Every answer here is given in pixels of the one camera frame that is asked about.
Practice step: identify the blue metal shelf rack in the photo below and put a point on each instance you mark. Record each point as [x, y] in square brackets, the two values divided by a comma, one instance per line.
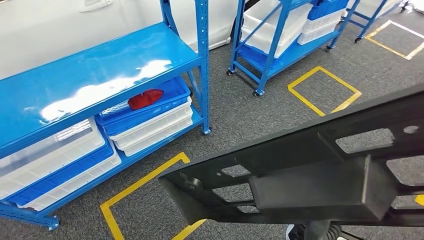
[82, 73]
[268, 59]
[372, 18]

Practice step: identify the red car lamp part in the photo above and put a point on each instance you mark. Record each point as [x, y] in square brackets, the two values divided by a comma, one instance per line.
[145, 98]

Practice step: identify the translucent white plastic bin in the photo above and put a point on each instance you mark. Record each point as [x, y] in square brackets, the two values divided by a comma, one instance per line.
[49, 155]

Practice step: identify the yellow white floor tape square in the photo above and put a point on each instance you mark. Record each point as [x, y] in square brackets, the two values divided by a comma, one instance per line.
[387, 48]

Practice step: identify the white car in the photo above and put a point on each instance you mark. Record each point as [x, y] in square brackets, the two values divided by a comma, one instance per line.
[49, 33]

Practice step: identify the large white plastic bin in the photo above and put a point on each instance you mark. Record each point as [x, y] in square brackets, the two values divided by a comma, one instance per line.
[281, 30]

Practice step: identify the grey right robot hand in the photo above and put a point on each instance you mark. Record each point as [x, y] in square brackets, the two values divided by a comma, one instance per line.
[317, 232]

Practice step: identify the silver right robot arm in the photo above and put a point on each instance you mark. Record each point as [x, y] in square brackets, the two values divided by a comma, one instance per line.
[334, 233]

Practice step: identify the black plastic licence plate frame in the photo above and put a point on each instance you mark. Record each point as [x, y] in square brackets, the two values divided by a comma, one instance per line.
[314, 192]

